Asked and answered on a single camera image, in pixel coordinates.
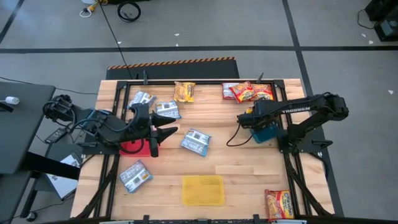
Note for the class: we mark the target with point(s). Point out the yellow plastic bin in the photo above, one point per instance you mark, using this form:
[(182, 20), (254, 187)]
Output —
[(202, 190)]

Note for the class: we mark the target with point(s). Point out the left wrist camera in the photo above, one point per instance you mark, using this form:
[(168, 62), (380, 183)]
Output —
[(142, 110)]

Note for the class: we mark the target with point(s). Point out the black metal table frame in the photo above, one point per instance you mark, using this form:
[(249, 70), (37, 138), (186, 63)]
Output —
[(214, 82)]

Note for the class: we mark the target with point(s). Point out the red plastic bin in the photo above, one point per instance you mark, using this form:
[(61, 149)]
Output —
[(146, 152)]

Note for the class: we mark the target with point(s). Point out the blue plastic bin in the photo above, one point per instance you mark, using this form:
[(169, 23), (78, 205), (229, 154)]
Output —
[(264, 135)]

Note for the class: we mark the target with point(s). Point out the blue Maruchan noodle pack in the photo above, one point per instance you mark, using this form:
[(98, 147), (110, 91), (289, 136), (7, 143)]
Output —
[(196, 142), (168, 109), (136, 176), (141, 98)]

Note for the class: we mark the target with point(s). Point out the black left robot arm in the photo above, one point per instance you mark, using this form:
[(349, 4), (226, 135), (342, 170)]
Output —
[(102, 126)]

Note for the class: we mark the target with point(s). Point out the white printed sheet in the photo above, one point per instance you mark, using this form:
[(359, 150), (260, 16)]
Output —
[(62, 186)]

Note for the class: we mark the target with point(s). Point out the yellow Maruchan noodle pack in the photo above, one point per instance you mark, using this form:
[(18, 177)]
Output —
[(184, 92), (248, 109)]

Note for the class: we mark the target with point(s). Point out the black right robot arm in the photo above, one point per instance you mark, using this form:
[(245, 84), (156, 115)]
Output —
[(298, 109)]

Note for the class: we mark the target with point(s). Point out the small white cylinder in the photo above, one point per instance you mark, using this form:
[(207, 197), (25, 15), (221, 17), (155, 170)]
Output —
[(12, 100)]

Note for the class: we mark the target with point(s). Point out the black equipment case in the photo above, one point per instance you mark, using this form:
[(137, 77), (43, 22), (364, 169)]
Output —
[(387, 29)]

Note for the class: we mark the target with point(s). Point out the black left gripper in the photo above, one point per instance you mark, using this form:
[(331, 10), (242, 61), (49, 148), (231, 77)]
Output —
[(153, 138)]

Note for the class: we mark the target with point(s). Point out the black power adapter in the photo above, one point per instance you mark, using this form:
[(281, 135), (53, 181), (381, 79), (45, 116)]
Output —
[(56, 135)]

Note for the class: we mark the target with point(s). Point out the black desk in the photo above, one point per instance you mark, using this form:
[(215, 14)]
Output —
[(21, 133)]

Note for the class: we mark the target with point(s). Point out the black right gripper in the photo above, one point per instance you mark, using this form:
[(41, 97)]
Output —
[(252, 120)]

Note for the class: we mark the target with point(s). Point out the black hazard-striped floor mat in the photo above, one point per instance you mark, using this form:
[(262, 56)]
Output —
[(174, 70)]

